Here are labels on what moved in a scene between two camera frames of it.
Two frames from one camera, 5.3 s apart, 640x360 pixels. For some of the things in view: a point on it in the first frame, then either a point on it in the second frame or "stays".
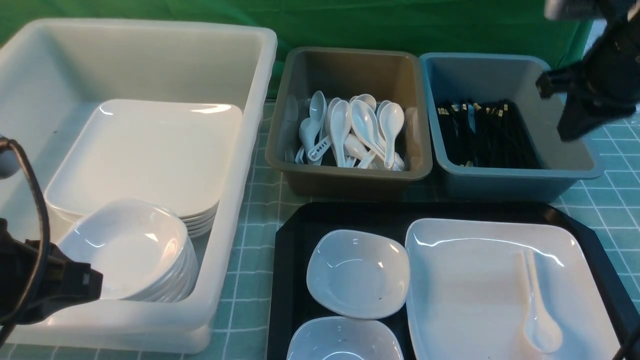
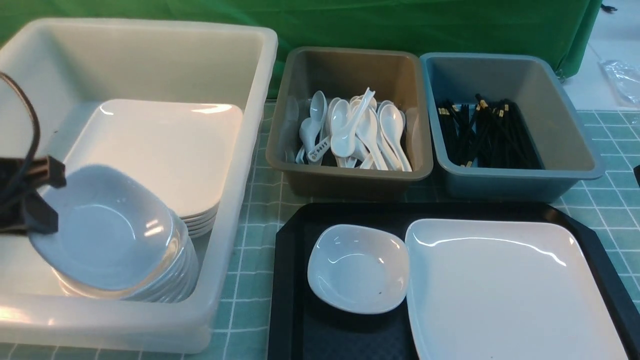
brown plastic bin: [396, 77] stays
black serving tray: [291, 303] stays
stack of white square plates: [184, 155] stays
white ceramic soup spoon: [542, 331] → [343, 125]
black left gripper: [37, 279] → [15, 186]
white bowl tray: [360, 274] stays
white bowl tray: [335, 338] → [115, 231]
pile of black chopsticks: [490, 134] stays
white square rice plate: [466, 281] stays
